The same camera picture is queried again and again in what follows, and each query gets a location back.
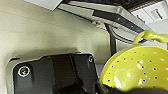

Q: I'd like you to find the stainless steel dishwasher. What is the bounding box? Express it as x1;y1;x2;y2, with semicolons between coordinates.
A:
55;0;168;45

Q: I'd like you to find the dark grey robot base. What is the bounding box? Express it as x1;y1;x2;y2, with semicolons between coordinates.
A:
5;52;100;94

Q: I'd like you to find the white narrow drawer cabinet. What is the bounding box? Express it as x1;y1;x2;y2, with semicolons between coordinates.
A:
131;1;168;25

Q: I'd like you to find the white two-door base cabinet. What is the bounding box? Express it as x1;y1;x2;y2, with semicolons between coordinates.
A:
22;0;65;11

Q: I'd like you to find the dark wire dishwasher rack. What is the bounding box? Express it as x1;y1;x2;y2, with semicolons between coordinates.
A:
64;0;158;10

